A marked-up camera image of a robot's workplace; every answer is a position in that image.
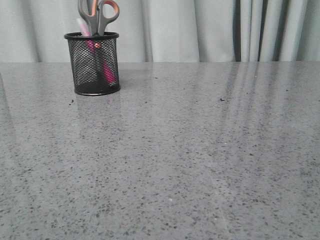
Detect pink pen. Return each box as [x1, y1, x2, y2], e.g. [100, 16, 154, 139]
[76, 18, 117, 86]

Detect grey and orange scissors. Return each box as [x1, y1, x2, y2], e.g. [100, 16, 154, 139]
[77, 0, 120, 83]

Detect black mesh pen cup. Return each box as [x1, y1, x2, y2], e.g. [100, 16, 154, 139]
[64, 32, 121, 96]

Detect grey curtain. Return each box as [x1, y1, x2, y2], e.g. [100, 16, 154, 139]
[0, 0, 320, 63]

